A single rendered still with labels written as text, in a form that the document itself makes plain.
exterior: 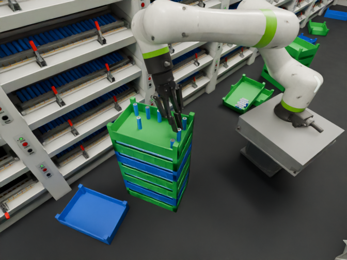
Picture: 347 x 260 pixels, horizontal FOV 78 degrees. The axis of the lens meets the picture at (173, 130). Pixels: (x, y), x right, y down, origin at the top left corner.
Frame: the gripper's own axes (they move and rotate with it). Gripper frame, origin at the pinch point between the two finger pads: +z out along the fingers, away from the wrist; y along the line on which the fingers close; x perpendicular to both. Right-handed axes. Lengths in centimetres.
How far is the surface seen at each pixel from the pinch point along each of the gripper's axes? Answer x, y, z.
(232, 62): 75, 119, 10
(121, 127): 20.8, -15.1, -0.4
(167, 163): 0.3, -8.9, 14.1
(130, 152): 14.1, -17.3, 9.2
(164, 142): 4.2, -5.1, 7.4
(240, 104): 43, 85, 34
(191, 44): 50, 56, -20
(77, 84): 45, -21, -21
